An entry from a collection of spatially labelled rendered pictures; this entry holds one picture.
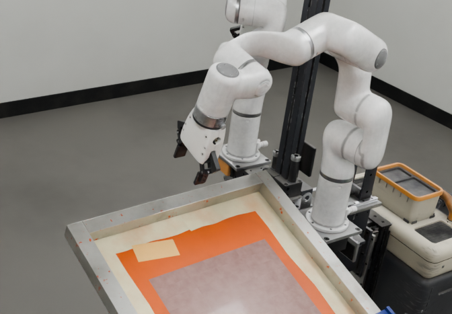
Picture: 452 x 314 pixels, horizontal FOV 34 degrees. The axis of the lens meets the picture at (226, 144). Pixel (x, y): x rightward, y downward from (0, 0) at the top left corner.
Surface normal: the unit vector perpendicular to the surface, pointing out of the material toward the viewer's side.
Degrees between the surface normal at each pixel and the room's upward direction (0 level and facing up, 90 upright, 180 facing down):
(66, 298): 0
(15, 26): 90
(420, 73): 90
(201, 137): 90
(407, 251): 90
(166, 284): 18
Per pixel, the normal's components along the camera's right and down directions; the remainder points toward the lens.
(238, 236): 0.29, -0.71
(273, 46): -0.27, 0.70
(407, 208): -0.83, 0.20
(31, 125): 0.11, -0.88
